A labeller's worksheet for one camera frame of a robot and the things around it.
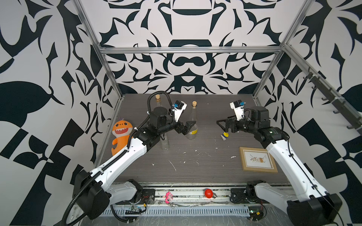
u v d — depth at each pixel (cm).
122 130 89
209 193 73
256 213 71
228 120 64
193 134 94
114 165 44
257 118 57
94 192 38
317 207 37
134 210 67
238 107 64
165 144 90
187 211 71
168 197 74
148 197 74
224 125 66
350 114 54
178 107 60
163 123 57
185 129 64
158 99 76
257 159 87
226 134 96
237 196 75
